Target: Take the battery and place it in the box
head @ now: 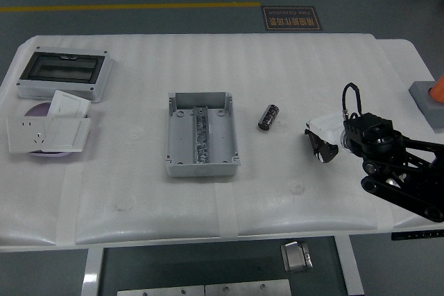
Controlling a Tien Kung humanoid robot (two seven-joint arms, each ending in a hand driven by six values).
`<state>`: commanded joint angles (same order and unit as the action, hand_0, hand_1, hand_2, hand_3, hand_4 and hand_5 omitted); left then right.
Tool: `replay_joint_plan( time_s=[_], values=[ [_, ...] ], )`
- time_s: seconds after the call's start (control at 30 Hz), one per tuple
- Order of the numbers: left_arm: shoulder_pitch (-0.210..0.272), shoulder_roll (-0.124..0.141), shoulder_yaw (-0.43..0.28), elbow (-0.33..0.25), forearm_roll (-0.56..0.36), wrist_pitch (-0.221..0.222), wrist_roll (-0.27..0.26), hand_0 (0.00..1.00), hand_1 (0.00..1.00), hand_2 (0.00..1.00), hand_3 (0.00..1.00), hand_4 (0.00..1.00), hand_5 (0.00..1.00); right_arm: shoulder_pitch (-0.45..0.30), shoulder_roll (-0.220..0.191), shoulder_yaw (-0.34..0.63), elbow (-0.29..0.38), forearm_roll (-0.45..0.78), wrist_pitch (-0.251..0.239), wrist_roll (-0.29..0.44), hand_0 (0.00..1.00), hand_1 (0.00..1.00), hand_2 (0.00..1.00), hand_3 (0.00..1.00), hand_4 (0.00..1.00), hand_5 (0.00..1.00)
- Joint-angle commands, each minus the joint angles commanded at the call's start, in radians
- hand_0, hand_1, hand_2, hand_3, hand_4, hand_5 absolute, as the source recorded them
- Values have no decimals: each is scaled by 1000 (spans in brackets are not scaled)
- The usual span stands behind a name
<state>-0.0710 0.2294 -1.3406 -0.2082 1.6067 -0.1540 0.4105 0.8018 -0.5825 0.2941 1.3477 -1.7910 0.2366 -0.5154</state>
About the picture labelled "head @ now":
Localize grey metal plate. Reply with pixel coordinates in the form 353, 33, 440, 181
117, 284, 206, 296
204, 279, 292, 296

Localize white foam mat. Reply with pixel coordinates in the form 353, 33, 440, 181
0, 34, 438, 247

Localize open grey junction box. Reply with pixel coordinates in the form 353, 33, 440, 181
165, 91, 242, 179

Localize black floor sign orange text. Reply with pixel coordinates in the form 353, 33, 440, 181
260, 6, 324, 32

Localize white table frame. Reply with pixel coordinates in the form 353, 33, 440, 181
82, 235, 366, 296

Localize grey box with dark lid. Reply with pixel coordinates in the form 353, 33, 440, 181
16, 46, 115, 104

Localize grey square base block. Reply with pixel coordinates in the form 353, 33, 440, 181
408, 80, 444, 133

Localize white wall switch panel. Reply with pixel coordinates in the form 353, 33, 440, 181
44, 116, 92, 153
46, 89, 92, 119

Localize black table control panel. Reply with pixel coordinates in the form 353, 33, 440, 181
391, 229, 444, 241

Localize silver metal bracket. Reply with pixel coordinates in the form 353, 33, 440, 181
280, 240, 314, 273

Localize white wall socket panel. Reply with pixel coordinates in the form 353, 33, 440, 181
6, 116, 53, 155

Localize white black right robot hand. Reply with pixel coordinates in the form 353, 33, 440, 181
304, 112, 345, 165

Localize orange cone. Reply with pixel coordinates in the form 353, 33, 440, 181
429, 74, 444, 104

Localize purple round plate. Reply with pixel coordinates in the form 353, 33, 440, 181
24, 101, 71, 159

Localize black cylindrical battery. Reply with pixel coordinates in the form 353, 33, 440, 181
256, 103, 281, 133

